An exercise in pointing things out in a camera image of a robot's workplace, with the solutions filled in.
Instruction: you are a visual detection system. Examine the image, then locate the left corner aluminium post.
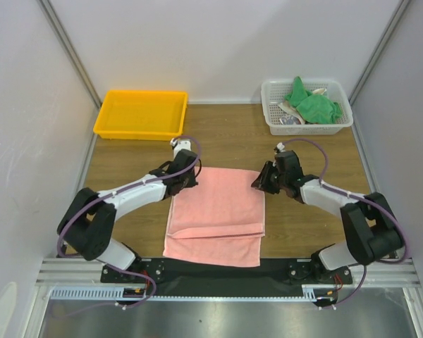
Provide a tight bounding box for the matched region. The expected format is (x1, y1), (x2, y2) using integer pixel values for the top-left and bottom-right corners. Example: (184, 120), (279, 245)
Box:
(36, 0), (102, 110)

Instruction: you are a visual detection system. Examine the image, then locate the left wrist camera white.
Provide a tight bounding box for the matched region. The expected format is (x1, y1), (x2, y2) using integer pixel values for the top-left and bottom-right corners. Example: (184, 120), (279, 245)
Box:
(170, 138), (191, 158)

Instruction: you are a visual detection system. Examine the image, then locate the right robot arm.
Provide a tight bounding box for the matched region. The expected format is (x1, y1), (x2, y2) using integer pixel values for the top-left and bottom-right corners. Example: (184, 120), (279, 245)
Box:
(251, 151), (406, 283)

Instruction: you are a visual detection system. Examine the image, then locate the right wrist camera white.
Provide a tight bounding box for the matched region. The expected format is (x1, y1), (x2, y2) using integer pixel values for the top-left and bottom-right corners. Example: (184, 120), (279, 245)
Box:
(274, 142), (286, 154)

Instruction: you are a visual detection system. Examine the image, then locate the yellow plastic tray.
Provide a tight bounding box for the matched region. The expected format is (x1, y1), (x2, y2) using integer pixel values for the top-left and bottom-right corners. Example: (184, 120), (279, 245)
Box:
(93, 90), (188, 141)

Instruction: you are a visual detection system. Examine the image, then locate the white plastic basket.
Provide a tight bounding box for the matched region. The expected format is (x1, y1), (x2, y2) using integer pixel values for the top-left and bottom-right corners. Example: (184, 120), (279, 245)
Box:
(261, 76), (353, 136)

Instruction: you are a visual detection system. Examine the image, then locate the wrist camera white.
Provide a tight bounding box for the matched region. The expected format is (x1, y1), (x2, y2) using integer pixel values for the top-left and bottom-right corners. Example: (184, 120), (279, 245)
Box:
(170, 138), (191, 158)
(274, 142), (286, 154)

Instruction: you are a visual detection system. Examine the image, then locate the white cable duct left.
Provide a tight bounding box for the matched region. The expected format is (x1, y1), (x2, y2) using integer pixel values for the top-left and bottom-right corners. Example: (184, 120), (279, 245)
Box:
(51, 286), (146, 301)

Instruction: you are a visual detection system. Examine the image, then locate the corner aluminium post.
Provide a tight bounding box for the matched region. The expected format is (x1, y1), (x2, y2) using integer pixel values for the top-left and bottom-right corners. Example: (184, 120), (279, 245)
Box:
(36, 0), (102, 110)
(348, 0), (413, 105)

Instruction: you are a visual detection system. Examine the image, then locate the pink towel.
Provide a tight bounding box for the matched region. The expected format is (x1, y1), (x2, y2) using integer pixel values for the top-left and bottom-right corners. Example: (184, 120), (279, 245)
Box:
(163, 167), (265, 268)

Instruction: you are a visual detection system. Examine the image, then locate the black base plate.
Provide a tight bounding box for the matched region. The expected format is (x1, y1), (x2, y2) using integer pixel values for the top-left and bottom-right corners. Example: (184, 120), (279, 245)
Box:
(102, 257), (353, 297)

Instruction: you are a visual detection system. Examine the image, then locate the white cable duct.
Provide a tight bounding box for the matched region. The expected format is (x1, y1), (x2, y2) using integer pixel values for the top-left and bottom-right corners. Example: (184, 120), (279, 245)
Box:
(302, 284), (338, 301)
(51, 286), (146, 301)

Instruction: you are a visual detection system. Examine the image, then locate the green towel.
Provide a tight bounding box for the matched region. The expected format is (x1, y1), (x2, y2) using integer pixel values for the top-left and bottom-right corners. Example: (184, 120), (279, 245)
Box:
(284, 76), (343, 125)

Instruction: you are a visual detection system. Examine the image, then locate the right corner aluminium post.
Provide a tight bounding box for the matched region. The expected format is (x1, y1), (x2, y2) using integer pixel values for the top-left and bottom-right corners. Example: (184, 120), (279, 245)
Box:
(348, 0), (413, 105)

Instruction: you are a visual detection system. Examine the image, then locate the white cable duct right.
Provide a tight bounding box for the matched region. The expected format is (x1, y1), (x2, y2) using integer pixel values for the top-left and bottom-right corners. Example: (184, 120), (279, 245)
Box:
(302, 284), (338, 301)

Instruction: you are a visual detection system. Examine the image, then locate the aluminium frame rail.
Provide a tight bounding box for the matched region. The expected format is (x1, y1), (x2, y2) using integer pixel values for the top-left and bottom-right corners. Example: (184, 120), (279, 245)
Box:
(37, 258), (420, 287)

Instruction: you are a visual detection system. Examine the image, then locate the white patterned towel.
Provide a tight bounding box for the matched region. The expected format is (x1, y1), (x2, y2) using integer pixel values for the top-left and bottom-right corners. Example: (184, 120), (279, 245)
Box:
(278, 100), (311, 125)

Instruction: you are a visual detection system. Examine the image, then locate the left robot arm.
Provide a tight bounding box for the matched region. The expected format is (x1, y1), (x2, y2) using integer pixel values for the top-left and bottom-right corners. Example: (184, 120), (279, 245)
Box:
(57, 149), (198, 282)

